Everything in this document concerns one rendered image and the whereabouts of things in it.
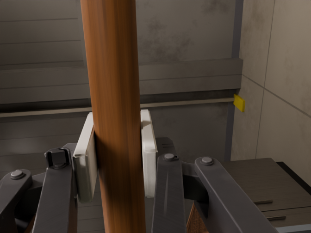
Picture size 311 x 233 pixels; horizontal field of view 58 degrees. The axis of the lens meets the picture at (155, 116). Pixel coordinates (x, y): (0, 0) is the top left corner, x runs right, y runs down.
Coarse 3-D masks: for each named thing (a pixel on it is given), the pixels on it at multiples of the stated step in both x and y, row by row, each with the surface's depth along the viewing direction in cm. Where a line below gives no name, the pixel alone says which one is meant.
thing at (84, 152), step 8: (88, 120) 19; (88, 128) 18; (80, 136) 17; (88, 136) 16; (80, 144) 15; (88, 144) 16; (80, 152) 15; (88, 152) 15; (96, 152) 18; (80, 160) 14; (88, 160) 15; (96, 160) 18; (80, 168) 15; (88, 168) 15; (96, 168) 18; (80, 176) 15; (88, 176) 15; (96, 176) 18; (80, 184) 15; (88, 184) 15; (80, 192) 15; (88, 192) 15; (80, 200) 15; (88, 200) 15
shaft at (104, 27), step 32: (96, 0) 14; (128, 0) 15; (96, 32) 15; (128, 32) 15; (96, 64) 15; (128, 64) 16; (96, 96) 16; (128, 96) 16; (96, 128) 17; (128, 128) 17; (128, 160) 17; (128, 192) 18; (128, 224) 19
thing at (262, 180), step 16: (240, 160) 217; (256, 160) 216; (272, 160) 216; (240, 176) 196; (256, 176) 196; (272, 176) 195; (288, 176) 194; (256, 192) 178; (272, 192) 177; (288, 192) 177; (304, 192) 176; (272, 208) 163; (288, 208) 163; (304, 208) 162; (272, 224) 151; (288, 224) 150; (304, 224) 150
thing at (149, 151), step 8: (144, 112) 20; (144, 120) 19; (144, 128) 18; (152, 128) 18; (144, 136) 16; (152, 136) 16; (144, 144) 16; (152, 144) 15; (144, 152) 15; (152, 152) 15; (144, 160) 15; (152, 160) 15; (144, 168) 15; (152, 168) 15; (144, 176) 15; (152, 176) 15; (144, 184) 16; (152, 184) 15; (152, 192) 15
